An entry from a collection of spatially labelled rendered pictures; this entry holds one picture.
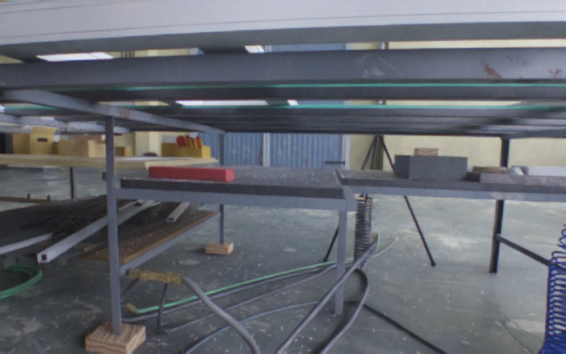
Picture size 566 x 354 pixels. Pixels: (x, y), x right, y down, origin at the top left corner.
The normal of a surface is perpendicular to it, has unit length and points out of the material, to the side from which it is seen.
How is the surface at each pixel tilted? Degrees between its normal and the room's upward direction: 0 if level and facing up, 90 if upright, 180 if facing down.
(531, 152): 90
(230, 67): 90
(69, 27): 90
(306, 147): 90
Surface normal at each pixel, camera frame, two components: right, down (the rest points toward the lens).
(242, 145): -0.15, 0.08
